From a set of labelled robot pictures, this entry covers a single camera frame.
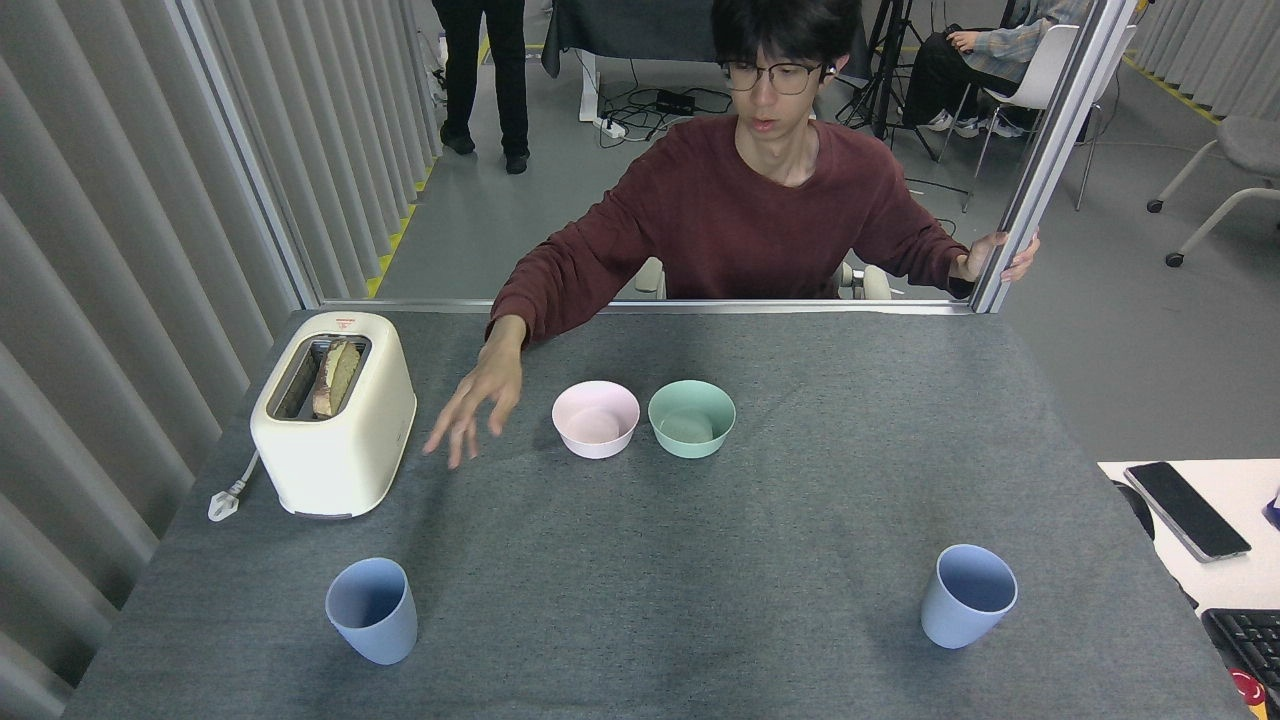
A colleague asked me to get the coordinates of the person's right hand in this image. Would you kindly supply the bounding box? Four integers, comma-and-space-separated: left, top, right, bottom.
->
422, 316, 529, 471

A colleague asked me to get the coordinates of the black tripod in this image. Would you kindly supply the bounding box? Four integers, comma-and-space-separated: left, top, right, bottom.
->
835, 0, 942, 163

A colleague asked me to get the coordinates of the silver frame post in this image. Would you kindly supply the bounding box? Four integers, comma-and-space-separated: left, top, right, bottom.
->
168, 0, 323, 308
970, 0, 1143, 314

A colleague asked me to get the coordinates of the red round object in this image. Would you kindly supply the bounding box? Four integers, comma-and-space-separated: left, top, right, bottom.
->
1228, 668, 1270, 720

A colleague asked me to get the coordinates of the silver frame crossbar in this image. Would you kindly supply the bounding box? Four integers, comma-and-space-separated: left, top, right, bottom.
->
318, 297, 977, 317

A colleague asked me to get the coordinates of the white plastic chair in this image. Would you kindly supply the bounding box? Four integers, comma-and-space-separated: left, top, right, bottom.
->
940, 24, 1138, 213

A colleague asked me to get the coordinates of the cream white toaster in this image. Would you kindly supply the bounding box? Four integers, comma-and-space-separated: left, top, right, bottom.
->
250, 311, 418, 520

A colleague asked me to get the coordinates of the standing person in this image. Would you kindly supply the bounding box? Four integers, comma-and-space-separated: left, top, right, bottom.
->
430, 0, 532, 176

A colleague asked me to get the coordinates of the person on white chair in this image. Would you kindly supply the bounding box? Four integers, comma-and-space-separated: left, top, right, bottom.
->
903, 0, 1093, 138

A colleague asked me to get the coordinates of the person's left hand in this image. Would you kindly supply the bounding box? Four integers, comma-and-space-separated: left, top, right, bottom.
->
955, 230, 1042, 285

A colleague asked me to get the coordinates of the white toaster power plug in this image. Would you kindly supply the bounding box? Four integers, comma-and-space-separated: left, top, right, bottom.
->
207, 450, 261, 523

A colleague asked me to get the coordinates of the office chair with white armrests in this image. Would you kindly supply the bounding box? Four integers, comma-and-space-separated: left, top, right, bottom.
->
633, 257, 893, 301

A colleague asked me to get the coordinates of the bread slice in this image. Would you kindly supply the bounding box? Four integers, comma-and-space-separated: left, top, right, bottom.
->
311, 338, 362, 419

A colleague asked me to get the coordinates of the black smartphone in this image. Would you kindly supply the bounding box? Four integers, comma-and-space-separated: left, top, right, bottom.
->
1123, 461, 1253, 564

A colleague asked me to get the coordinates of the black keyboard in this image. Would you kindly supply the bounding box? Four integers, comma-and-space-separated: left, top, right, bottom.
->
1200, 608, 1280, 693

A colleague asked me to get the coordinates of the white side table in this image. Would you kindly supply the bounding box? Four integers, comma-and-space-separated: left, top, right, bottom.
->
1097, 458, 1280, 614

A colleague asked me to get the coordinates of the blue plastic cup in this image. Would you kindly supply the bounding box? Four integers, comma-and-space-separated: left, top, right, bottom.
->
325, 557, 419, 666
920, 544, 1019, 650

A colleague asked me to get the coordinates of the grey chair with white legs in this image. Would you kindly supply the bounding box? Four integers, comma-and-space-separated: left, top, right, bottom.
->
1147, 114, 1280, 269

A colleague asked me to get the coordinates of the green bowl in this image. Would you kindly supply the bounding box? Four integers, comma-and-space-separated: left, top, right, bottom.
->
648, 379, 737, 460

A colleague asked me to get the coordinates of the seated person at table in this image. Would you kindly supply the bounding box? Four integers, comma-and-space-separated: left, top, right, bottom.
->
422, 0, 1042, 471

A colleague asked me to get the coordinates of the pink bowl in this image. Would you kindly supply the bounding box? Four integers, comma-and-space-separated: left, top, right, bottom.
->
552, 380, 641, 460

